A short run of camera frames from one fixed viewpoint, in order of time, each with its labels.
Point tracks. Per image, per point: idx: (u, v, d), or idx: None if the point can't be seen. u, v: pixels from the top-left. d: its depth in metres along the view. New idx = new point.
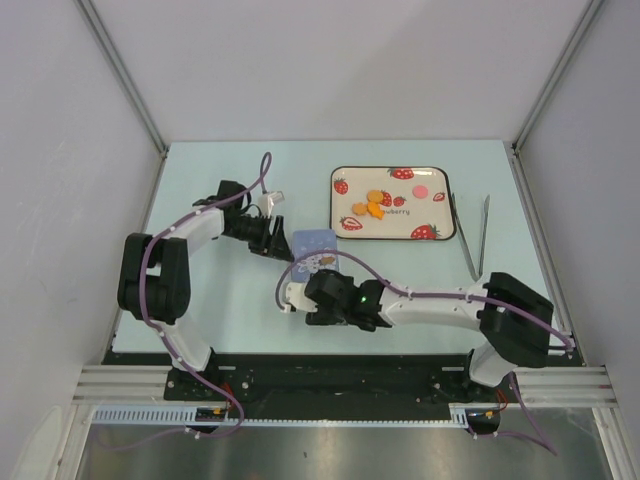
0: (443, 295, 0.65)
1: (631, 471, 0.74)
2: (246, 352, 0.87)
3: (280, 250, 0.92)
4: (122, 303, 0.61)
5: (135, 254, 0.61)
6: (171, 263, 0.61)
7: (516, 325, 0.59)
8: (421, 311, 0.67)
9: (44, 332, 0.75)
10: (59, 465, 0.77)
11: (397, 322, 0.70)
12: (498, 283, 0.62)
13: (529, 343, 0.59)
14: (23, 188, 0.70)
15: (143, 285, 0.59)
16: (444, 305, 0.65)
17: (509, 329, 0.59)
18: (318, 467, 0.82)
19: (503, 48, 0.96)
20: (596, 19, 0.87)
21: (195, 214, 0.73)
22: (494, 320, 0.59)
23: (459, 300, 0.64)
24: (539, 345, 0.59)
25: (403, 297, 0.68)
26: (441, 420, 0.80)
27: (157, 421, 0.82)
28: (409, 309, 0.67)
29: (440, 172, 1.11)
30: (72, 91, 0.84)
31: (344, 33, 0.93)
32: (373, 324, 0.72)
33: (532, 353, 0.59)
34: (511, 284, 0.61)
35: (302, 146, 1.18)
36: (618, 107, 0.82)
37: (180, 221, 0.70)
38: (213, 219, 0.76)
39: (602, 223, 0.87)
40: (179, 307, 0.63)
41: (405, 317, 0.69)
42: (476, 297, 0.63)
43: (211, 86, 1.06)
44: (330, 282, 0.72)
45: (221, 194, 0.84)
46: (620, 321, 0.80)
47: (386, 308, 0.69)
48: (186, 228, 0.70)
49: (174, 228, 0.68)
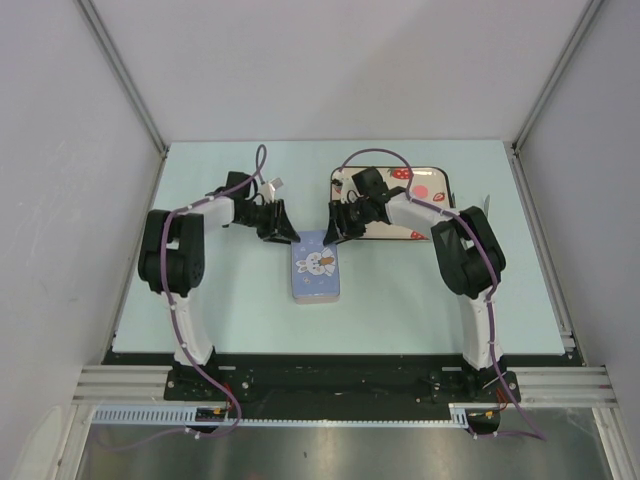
0: (427, 206, 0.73)
1: (631, 471, 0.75)
2: (245, 352, 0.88)
3: (286, 230, 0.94)
4: (142, 274, 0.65)
5: (156, 227, 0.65)
6: (190, 239, 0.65)
7: (458, 245, 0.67)
8: (408, 212, 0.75)
9: (45, 331, 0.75)
10: (59, 465, 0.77)
11: (396, 220, 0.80)
12: (469, 213, 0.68)
13: (460, 267, 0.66)
14: (22, 188, 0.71)
15: (164, 256, 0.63)
16: (423, 213, 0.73)
17: (450, 242, 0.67)
18: (317, 467, 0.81)
19: (503, 49, 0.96)
20: (595, 20, 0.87)
21: (209, 200, 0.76)
22: (443, 231, 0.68)
23: (433, 213, 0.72)
24: (469, 275, 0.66)
25: (403, 200, 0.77)
26: (441, 420, 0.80)
27: (157, 422, 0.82)
28: (401, 205, 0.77)
29: (440, 171, 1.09)
30: (73, 90, 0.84)
31: (345, 32, 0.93)
32: (379, 214, 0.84)
33: (460, 276, 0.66)
34: (480, 220, 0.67)
35: (301, 146, 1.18)
36: (618, 108, 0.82)
37: (196, 203, 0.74)
38: (225, 206, 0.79)
39: (603, 222, 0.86)
40: (195, 280, 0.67)
41: (400, 215, 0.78)
42: (447, 213, 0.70)
43: (212, 87, 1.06)
44: (370, 174, 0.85)
45: (228, 184, 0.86)
46: (621, 321, 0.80)
47: (394, 201, 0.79)
48: (203, 209, 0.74)
49: (191, 208, 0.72)
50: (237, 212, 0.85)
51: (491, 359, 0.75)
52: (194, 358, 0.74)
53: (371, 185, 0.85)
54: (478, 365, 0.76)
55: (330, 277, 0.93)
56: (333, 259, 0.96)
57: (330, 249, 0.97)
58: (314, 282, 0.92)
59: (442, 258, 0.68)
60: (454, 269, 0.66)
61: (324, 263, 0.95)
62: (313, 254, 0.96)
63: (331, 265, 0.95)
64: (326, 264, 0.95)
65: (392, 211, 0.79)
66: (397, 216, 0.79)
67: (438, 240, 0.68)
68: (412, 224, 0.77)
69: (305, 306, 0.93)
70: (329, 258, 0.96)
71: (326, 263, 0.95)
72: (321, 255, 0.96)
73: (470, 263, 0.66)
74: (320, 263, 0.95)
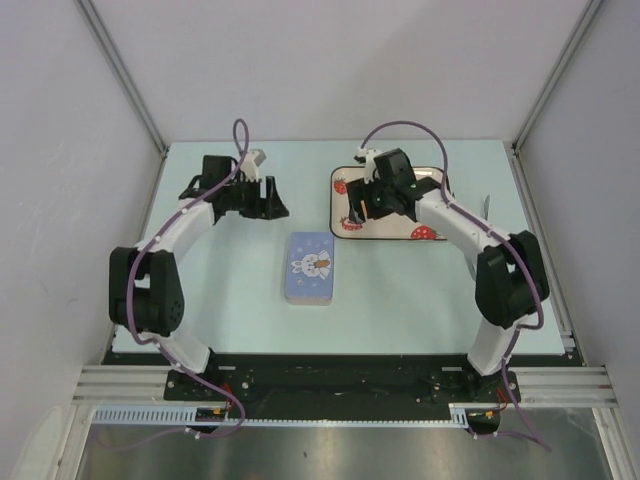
0: (473, 221, 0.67)
1: (631, 472, 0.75)
2: (245, 353, 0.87)
3: (276, 208, 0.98)
4: (115, 319, 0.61)
5: (122, 272, 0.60)
6: (158, 282, 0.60)
7: (506, 275, 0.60)
8: (448, 218, 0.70)
9: (45, 331, 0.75)
10: (59, 465, 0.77)
11: (425, 218, 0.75)
12: (521, 241, 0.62)
13: (504, 298, 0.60)
14: (23, 187, 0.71)
15: (129, 304, 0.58)
16: (467, 228, 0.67)
17: (499, 268, 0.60)
18: (318, 467, 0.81)
19: (503, 48, 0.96)
20: (594, 21, 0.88)
21: (181, 213, 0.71)
22: (494, 255, 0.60)
23: (480, 230, 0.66)
24: (511, 305, 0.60)
25: (441, 203, 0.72)
26: (441, 420, 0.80)
27: (157, 422, 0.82)
28: (436, 210, 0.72)
29: (440, 171, 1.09)
30: (73, 91, 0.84)
31: (345, 32, 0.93)
32: (405, 207, 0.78)
33: (501, 305, 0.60)
34: (533, 249, 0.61)
35: (301, 146, 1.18)
36: (618, 107, 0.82)
37: (164, 227, 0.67)
38: (201, 213, 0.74)
39: (603, 222, 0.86)
40: (173, 319, 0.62)
41: (434, 218, 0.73)
42: (495, 236, 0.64)
43: (212, 86, 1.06)
44: (397, 160, 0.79)
45: (205, 175, 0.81)
46: (621, 321, 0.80)
47: (425, 199, 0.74)
48: (173, 231, 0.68)
49: (160, 238, 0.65)
50: (219, 208, 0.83)
51: (500, 365, 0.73)
52: (192, 369, 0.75)
53: (398, 174, 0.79)
54: (484, 371, 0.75)
55: (323, 279, 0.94)
56: (328, 262, 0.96)
57: (328, 252, 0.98)
58: (308, 283, 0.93)
59: (484, 283, 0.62)
60: (496, 298, 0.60)
61: (320, 265, 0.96)
62: (310, 255, 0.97)
63: (326, 268, 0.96)
64: (320, 266, 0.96)
65: (422, 211, 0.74)
66: (427, 217, 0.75)
67: (484, 267, 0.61)
68: (444, 229, 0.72)
69: (302, 307, 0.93)
70: (324, 261, 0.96)
71: (321, 266, 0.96)
72: (318, 257, 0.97)
73: (514, 293, 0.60)
74: (315, 266, 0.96)
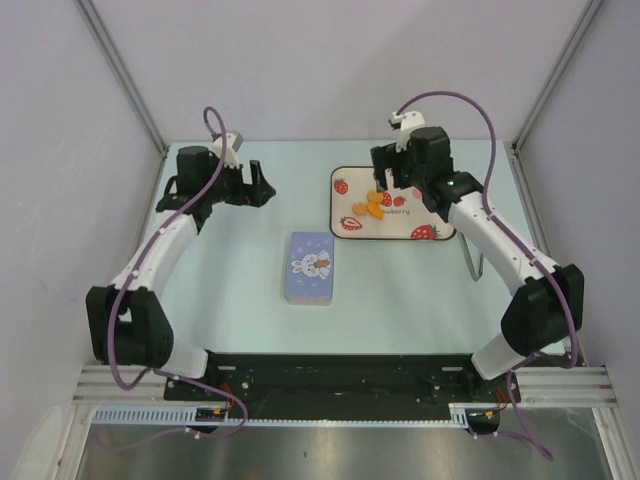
0: (516, 242, 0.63)
1: (631, 472, 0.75)
2: (246, 352, 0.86)
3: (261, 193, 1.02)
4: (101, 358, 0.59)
5: (100, 315, 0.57)
6: (141, 324, 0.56)
7: (544, 311, 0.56)
8: (487, 231, 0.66)
9: (45, 331, 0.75)
10: (59, 465, 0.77)
11: (457, 222, 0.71)
12: (563, 273, 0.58)
13: (536, 332, 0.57)
14: (23, 187, 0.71)
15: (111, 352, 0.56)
16: (509, 249, 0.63)
17: (539, 305, 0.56)
18: (318, 466, 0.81)
19: (503, 48, 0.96)
20: (594, 21, 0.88)
21: (160, 232, 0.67)
22: (536, 290, 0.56)
23: (522, 255, 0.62)
24: (542, 340, 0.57)
25: (481, 212, 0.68)
26: (441, 420, 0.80)
27: (157, 422, 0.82)
28: (476, 220, 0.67)
29: None
30: (73, 91, 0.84)
31: (345, 32, 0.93)
32: (437, 204, 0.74)
33: (531, 339, 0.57)
34: (578, 287, 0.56)
35: (301, 146, 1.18)
36: (617, 107, 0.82)
37: (141, 257, 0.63)
38: (182, 228, 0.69)
39: (603, 222, 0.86)
40: (162, 352, 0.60)
41: (470, 227, 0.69)
42: (539, 266, 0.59)
43: (212, 86, 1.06)
44: (439, 144, 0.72)
45: (182, 176, 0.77)
46: (621, 321, 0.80)
47: (463, 203, 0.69)
48: (151, 259, 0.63)
49: (138, 271, 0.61)
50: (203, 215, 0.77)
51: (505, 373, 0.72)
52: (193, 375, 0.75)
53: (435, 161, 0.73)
54: (487, 374, 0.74)
55: (323, 279, 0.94)
56: (328, 262, 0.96)
57: (328, 252, 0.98)
58: (308, 283, 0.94)
59: (517, 312, 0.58)
60: (528, 331, 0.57)
61: (320, 265, 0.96)
62: (310, 255, 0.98)
63: (326, 268, 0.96)
64: (320, 266, 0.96)
65: (457, 214, 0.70)
66: (460, 222, 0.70)
67: (523, 298, 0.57)
68: (478, 239, 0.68)
69: (302, 306, 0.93)
70: (324, 261, 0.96)
71: (321, 266, 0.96)
72: (317, 257, 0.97)
73: (548, 329, 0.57)
74: (315, 266, 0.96)
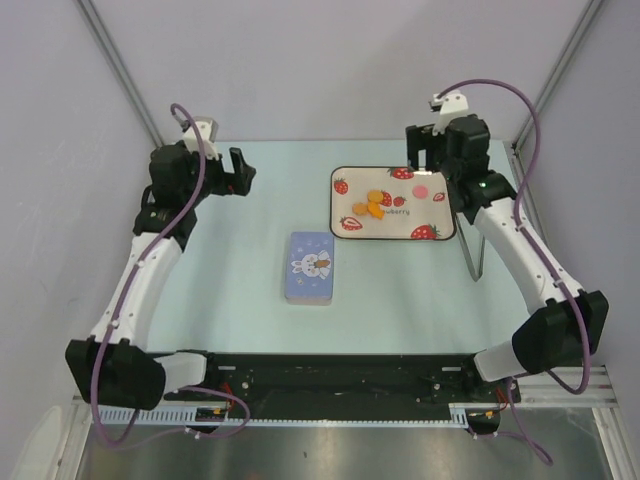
0: (543, 258, 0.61)
1: (631, 471, 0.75)
2: (247, 352, 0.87)
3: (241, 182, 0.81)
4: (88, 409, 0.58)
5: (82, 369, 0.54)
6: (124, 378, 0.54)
7: (560, 335, 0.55)
8: (514, 241, 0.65)
9: (44, 332, 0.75)
10: (59, 464, 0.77)
11: (484, 226, 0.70)
12: (587, 300, 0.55)
13: (547, 353, 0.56)
14: (23, 187, 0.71)
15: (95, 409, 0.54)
16: (534, 266, 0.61)
17: (557, 327, 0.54)
18: (318, 467, 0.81)
19: (503, 48, 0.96)
20: (594, 21, 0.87)
21: (139, 265, 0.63)
22: (556, 314, 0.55)
23: (546, 273, 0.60)
24: (552, 361, 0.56)
25: (511, 221, 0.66)
26: (441, 420, 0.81)
27: (157, 421, 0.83)
28: (504, 228, 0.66)
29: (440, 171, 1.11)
30: (73, 91, 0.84)
31: (345, 33, 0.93)
32: (466, 202, 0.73)
33: (541, 360, 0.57)
34: (599, 316, 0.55)
35: (302, 146, 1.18)
36: (617, 107, 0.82)
37: (121, 300, 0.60)
38: (165, 252, 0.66)
39: (603, 223, 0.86)
40: (150, 396, 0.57)
41: (496, 233, 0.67)
42: (563, 288, 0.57)
43: (212, 86, 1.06)
44: (478, 140, 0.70)
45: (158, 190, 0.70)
46: (621, 321, 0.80)
47: (493, 209, 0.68)
48: (132, 300, 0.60)
49: (118, 320, 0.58)
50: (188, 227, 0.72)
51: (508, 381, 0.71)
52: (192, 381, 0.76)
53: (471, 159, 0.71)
54: (487, 376, 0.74)
55: (323, 280, 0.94)
56: (328, 262, 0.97)
57: (328, 252, 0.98)
58: (308, 283, 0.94)
59: (531, 329, 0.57)
60: (539, 350, 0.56)
61: (320, 265, 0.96)
62: (310, 255, 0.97)
63: (326, 268, 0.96)
64: (320, 266, 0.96)
65: (485, 219, 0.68)
66: (487, 226, 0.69)
67: (541, 317, 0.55)
68: (502, 247, 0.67)
69: (301, 306, 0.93)
70: (324, 261, 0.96)
71: (321, 266, 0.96)
72: (317, 257, 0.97)
73: (560, 351, 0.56)
74: (315, 265, 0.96)
